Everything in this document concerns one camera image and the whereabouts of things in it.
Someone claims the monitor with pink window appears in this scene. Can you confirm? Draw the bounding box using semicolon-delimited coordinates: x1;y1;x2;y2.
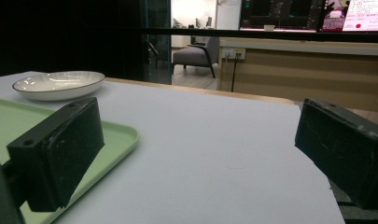
320;0;378;34

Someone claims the white table sheet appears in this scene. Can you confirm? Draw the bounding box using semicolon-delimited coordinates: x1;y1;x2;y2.
0;71;346;224

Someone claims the light green plastic tray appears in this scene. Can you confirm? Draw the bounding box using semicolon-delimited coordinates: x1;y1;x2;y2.
0;96;140;224

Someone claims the black power cable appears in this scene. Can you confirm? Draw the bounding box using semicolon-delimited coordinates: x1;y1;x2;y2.
231;53;242;93

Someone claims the white ceramic plate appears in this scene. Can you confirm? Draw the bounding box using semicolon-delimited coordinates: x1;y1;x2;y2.
12;70;106;102

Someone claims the black horizontal rail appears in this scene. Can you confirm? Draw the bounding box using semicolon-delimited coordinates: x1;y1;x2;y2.
141;27;378;44

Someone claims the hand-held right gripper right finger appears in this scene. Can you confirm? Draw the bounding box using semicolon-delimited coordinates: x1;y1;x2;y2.
294;98;378;211

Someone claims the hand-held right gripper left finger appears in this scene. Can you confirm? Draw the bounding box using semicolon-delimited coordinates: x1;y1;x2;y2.
7;96;105;213

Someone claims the wall power socket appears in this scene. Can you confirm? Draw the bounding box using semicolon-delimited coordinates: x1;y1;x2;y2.
221;47;246;61

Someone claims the grey armchair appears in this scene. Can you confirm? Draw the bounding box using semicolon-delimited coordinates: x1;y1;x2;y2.
172;35;221;79

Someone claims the glass door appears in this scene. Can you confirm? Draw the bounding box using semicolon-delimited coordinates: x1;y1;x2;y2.
141;0;173;85

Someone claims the dark monitor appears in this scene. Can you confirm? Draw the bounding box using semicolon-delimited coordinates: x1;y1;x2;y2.
239;0;327;33

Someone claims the wooden counter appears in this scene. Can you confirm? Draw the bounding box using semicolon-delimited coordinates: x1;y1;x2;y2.
217;37;378;115

